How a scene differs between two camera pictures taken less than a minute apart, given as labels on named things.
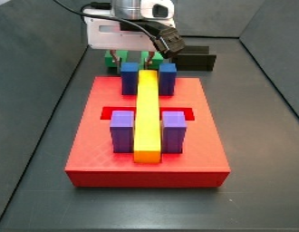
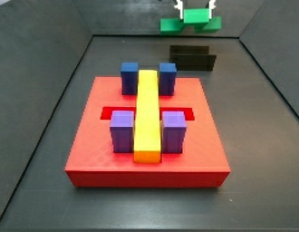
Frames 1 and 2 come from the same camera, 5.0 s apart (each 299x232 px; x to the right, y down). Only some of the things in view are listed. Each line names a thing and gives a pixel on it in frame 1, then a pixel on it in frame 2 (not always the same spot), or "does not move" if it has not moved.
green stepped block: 123,53 → 194,15
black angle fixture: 195,59 does not move
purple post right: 123,131 does not move
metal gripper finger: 150,59 → 213,6
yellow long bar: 148,143 does not move
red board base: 96,167 does not move
